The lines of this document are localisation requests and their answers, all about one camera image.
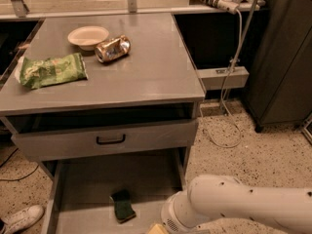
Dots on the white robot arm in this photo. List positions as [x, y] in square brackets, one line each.
[211, 197]

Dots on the black drawer handle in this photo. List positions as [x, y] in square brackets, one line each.
[107, 140]

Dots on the grey top drawer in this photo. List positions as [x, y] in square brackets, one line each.
[66, 144]

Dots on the green yellow sponge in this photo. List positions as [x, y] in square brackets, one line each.
[122, 206]

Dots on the white paper bowl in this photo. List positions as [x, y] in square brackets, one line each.
[87, 37]

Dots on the white sneaker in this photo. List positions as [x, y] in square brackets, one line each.
[21, 220]

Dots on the grey drawer cabinet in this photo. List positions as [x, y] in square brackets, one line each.
[154, 82]

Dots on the grey open middle drawer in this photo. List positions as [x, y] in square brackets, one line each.
[80, 201]

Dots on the metal rail frame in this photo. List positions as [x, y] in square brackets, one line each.
[97, 7]

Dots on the green chip bag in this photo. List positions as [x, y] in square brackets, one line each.
[36, 74]

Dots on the grey metal bracket box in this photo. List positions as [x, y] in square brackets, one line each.
[217, 78]

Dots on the white power strip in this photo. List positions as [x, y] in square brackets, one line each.
[214, 0]

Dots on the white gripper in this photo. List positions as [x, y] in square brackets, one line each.
[173, 218]

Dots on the crushed gold soda can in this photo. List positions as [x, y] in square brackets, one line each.
[112, 49]

